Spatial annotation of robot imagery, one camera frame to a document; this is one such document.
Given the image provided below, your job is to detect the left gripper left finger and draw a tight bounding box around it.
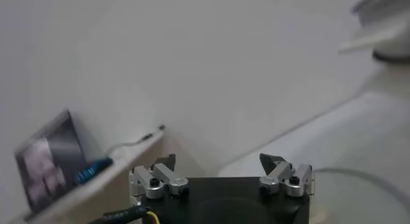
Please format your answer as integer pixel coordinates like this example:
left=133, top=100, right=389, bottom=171
left=129, top=153, right=190, bottom=200

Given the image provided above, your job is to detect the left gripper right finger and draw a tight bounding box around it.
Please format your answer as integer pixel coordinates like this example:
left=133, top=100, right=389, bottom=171
left=258, top=152, right=315, bottom=198

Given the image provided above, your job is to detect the stainless steel steamer basket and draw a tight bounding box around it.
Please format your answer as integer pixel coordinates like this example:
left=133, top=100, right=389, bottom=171
left=350, top=0, right=410, bottom=31

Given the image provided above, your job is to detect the white side desk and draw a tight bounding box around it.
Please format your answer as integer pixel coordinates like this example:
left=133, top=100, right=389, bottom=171
left=9, top=130, right=167, bottom=224

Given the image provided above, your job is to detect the blue computer mouse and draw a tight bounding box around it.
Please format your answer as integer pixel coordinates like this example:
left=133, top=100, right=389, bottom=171
left=75, top=157, right=115, bottom=186

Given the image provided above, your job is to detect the dark computer monitor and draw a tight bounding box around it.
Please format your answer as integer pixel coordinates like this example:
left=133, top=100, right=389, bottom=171
left=13, top=109, right=88, bottom=215

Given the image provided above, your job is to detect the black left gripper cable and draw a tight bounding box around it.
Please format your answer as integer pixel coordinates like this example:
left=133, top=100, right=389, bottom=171
left=85, top=205, right=161, bottom=224

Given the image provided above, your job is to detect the thin charging cable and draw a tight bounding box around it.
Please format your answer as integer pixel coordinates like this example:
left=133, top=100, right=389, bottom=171
left=106, top=132, right=155, bottom=156

